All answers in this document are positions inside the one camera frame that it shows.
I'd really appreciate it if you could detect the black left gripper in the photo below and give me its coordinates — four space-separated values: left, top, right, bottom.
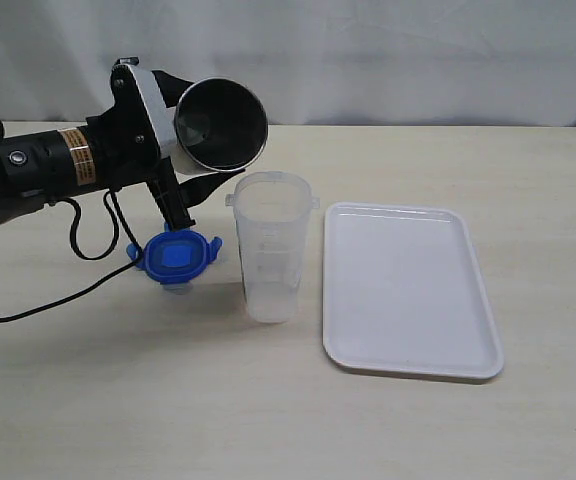
87 57 242 231

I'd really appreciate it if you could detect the stainless steel cup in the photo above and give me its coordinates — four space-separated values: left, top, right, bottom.
171 78 268 176

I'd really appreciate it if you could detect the blue plastic lid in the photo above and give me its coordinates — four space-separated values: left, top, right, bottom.
125 223 223 295

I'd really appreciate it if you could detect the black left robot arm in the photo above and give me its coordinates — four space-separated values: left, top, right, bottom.
0 57 268 230

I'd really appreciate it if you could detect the clear plastic tall container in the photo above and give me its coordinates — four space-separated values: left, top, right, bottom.
225 171 319 324

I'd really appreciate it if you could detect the white backdrop curtain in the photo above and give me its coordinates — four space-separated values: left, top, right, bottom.
0 0 576 126

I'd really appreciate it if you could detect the white rectangular plastic tray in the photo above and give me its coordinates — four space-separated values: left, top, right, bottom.
322 202 505 382

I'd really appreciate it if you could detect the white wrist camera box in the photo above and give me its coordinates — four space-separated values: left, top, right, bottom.
127 65 177 159

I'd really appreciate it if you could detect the black cable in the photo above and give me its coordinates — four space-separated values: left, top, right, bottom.
0 97 144 324

